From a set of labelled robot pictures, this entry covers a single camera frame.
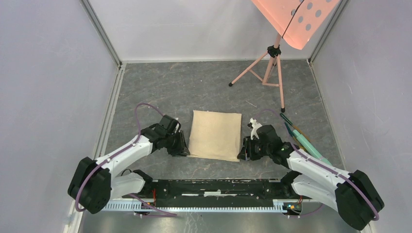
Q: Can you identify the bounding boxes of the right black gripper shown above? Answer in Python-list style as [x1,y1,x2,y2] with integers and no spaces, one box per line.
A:
[237,135,271,161]

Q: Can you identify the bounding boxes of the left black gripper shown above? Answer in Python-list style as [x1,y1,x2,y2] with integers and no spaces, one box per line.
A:
[164,130,190,157]

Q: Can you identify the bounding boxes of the beige cloth napkin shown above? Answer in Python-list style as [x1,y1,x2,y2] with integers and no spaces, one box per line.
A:
[189,110,241,162]

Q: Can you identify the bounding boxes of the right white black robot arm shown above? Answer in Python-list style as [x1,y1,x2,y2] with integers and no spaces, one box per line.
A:
[238,119,384,231]

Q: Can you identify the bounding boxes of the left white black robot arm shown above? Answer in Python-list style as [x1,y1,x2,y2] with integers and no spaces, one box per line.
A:
[68,115,189,214]

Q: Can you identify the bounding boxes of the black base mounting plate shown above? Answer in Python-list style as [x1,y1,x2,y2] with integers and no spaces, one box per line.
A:
[137,179,308,208]

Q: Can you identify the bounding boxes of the gold spoon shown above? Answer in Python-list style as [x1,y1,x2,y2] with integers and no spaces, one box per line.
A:
[293,125,311,142]

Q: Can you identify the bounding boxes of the pink music stand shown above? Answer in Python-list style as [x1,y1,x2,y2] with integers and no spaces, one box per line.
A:
[228,0,339,113]

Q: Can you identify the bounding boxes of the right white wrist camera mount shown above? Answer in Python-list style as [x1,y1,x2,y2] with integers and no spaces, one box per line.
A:
[247,118,262,140]

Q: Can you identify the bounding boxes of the white slotted cable duct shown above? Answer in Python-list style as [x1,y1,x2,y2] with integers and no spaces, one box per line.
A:
[102,200,287,213]

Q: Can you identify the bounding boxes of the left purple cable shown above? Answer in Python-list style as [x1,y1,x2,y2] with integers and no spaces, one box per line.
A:
[74,102,178,218]

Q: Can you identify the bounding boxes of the purple cable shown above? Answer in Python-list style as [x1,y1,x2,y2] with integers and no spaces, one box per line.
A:
[254,109,380,221]
[74,102,178,218]

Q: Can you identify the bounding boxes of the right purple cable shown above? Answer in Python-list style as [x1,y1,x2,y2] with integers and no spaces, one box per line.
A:
[254,109,380,221]

